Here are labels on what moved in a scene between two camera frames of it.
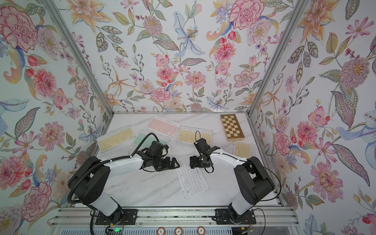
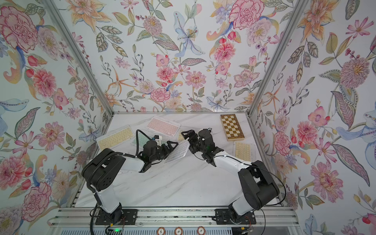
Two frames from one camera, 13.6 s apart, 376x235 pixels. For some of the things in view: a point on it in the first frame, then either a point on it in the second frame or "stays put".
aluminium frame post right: (293, 23) stays put
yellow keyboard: (244, 150) stays put
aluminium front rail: (65, 217) stays put
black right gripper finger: (195, 162) → (189, 134)
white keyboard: (192, 180) → (179, 151)
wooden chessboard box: (231, 127) stays put
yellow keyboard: (115, 138) stays put
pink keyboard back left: (163, 126) stays put
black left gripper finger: (168, 163) → (170, 146)
